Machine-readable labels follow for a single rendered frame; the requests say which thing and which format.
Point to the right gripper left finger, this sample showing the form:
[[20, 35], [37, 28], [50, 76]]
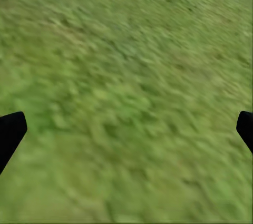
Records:
[[12, 129]]

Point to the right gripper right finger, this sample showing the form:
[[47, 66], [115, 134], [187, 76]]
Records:
[[245, 128]]

